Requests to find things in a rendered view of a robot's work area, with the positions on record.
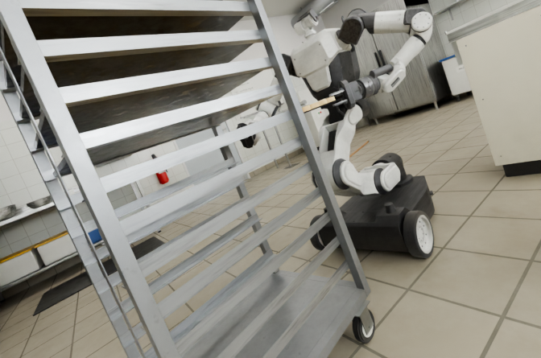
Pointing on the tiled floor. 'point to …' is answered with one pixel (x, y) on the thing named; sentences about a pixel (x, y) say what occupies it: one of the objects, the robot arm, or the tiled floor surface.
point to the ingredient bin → (456, 76)
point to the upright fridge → (375, 59)
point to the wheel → (362, 330)
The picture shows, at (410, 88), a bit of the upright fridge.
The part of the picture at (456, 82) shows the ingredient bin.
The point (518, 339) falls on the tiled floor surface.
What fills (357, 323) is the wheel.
